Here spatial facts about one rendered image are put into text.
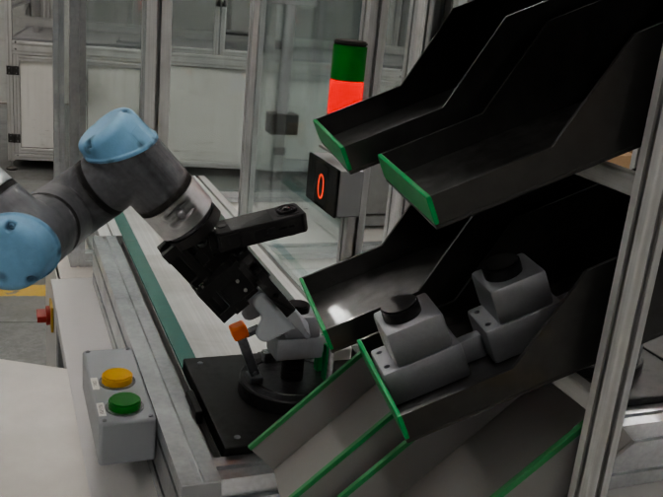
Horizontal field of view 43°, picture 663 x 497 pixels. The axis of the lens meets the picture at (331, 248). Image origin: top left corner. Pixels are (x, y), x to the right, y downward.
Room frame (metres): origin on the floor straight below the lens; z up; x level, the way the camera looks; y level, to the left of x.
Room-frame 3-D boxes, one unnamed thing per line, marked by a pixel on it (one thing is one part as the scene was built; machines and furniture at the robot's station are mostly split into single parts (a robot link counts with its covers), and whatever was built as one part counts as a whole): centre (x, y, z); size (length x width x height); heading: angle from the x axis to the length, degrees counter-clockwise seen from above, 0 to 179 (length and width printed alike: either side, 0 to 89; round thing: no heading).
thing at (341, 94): (1.22, 0.00, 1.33); 0.05 x 0.05 x 0.05
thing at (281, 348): (1.01, 0.03, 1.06); 0.08 x 0.04 x 0.07; 113
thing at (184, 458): (1.20, 0.28, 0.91); 0.89 x 0.06 x 0.11; 23
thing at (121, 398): (0.93, 0.24, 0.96); 0.04 x 0.04 x 0.02
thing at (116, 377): (1.00, 0.27, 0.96); 0.04 x 0.04 x 0.02
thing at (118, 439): (1.00, 0.27, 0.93); 0.21 x 0.07 x 0.06; 23
